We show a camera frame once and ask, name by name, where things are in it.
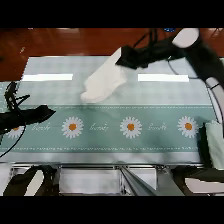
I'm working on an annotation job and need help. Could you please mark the pale green garment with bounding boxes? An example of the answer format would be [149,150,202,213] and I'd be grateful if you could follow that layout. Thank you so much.
[203,120,224,171]

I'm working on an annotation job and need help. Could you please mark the silver frame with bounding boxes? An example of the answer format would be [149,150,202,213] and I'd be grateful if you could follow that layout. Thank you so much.
[0,161,206,197]

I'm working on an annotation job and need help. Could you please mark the black cable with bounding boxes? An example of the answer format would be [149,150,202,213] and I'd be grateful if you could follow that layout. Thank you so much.
[0,124,28,159]
[203,79,224,125]

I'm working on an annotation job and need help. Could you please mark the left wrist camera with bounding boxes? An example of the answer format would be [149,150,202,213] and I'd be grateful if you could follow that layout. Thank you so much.
[3,81,31,112]

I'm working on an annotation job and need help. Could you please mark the white garment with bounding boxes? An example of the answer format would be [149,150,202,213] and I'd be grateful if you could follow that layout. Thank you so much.
[79,46,128,104]

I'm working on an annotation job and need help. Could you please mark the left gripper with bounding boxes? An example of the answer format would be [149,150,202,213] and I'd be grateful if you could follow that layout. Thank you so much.
[31,104,57,124]

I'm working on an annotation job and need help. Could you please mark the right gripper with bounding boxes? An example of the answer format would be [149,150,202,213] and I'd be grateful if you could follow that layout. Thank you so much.
[114,45,140,70]

